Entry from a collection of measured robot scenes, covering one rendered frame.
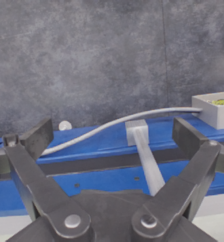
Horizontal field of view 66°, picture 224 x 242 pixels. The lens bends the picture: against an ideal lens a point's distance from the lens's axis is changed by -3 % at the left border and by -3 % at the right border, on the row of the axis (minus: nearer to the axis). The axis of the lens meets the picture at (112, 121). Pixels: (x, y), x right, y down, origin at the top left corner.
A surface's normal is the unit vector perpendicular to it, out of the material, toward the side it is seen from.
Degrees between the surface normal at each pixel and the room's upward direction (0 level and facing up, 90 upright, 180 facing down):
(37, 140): 90
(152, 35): 0
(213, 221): 0
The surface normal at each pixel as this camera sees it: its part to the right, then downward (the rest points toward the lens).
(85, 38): 0.00, 0.29
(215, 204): -0.14, -0.95
